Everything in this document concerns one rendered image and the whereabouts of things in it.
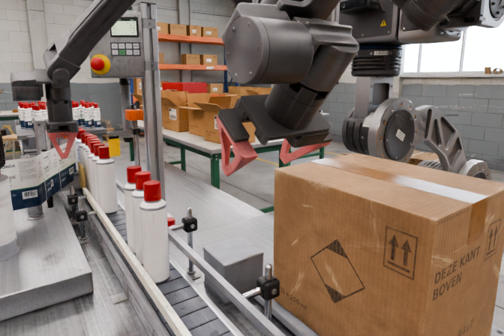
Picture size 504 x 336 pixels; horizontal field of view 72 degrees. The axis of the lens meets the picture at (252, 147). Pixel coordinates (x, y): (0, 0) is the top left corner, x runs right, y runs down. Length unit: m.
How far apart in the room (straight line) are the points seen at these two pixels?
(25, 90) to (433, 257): 0.89
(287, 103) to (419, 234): 0.24
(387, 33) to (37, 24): 7.98
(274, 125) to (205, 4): 9.52
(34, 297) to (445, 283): 0.73
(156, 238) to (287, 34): 0.52
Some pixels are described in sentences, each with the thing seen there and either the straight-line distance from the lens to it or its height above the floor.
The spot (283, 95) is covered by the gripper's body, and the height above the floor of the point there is 1.27.
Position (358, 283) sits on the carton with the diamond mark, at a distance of 0.58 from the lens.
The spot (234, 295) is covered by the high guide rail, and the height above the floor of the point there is 0.96.
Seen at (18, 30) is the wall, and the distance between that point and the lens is 8.58.
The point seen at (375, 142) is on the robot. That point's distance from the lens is 0.96.
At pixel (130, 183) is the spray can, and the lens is 0.84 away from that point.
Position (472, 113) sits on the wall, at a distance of 6.15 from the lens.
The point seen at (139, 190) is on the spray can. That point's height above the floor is 1.05.
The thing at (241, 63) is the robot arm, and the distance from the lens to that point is 0.31.
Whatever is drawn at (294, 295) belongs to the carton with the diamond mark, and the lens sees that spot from 0.70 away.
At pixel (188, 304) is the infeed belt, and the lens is 0.71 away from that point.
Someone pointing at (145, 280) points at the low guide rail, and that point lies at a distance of 0.72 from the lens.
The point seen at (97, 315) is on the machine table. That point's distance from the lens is 0.81.
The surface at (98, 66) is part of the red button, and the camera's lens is 1.12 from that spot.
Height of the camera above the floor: 1.28
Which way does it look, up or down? 11 degrees down
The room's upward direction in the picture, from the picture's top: straight up
